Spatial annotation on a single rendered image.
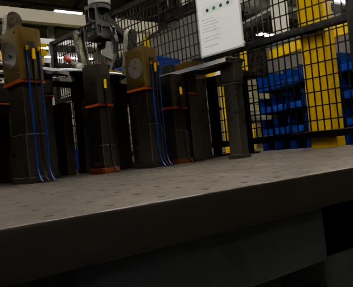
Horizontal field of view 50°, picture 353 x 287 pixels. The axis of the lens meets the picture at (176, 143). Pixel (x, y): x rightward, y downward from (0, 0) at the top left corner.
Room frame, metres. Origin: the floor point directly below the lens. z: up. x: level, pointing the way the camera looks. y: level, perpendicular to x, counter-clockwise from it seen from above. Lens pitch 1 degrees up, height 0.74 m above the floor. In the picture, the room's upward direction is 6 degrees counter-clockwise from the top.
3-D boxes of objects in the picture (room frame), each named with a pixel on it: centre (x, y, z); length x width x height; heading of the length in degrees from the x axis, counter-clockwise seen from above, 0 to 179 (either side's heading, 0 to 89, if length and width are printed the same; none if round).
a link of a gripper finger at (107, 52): (1.25, 0.20, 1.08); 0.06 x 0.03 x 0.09; 139
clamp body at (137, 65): (1.10, 0.07, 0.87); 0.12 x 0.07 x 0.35; 49
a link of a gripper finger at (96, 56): (1.28, 0.23, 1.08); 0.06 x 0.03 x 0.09; 139
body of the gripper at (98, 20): (1.26, 0.22, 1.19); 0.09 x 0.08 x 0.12; 139
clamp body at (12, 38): (0.86, 0.32, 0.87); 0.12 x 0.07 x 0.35; 49
